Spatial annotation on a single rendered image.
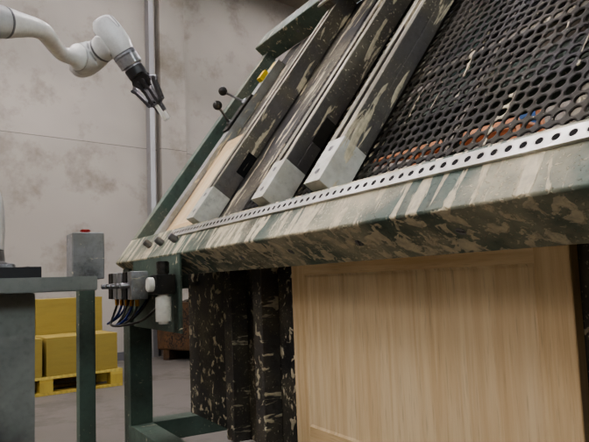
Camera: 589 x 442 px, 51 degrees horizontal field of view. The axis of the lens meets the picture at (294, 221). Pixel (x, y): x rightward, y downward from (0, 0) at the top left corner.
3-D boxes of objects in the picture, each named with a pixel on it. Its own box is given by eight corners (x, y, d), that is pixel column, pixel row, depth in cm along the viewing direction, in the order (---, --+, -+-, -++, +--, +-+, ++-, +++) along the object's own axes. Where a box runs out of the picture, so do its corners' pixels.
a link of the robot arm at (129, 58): (121, 57, 241) (131, 71, 242) (109, 61, 233) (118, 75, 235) (138, 46, 237) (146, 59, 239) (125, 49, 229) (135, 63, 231)
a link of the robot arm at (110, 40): (140, 43, 237) (118, 60, 244) (117, 7, 234) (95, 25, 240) (124, 49, 228) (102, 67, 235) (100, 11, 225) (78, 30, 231)
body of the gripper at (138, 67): (145, 59, 238) (158, 80, 240) (130, 70, 242) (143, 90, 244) (135, 62, 231) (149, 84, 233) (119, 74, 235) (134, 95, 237)
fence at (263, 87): (160, 242, 235) (152, 236, 234) (280, 68, 271) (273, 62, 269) (165, 241, 231) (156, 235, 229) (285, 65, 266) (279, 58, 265)
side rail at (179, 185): (152, 255, 259) (131, 239, 255) (278, 71, 300) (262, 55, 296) (157, 254, 253) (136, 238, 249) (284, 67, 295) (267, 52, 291)
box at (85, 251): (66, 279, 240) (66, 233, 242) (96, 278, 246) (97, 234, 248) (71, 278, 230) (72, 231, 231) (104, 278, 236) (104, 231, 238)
